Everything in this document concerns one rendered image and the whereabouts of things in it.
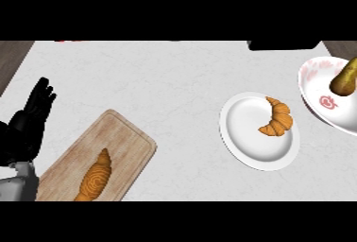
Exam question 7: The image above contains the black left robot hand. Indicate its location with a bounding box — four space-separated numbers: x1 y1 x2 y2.
0 77 59 167

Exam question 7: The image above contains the plain white plate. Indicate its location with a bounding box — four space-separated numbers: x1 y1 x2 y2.
218 91 301 172

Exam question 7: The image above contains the white bowl with red pattern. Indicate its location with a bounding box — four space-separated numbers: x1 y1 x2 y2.
296 56 357 137

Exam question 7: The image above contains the green-brown pear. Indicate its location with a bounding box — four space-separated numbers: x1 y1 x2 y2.
329 56 357 96

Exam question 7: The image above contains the pale wooden cutting board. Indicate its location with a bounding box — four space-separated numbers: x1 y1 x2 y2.
35 109 158 202

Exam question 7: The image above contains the golden brown croissant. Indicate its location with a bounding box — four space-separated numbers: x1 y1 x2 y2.
258 96 294 137

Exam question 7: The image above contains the black appliance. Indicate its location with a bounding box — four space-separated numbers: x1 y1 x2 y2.
246 41 323 52

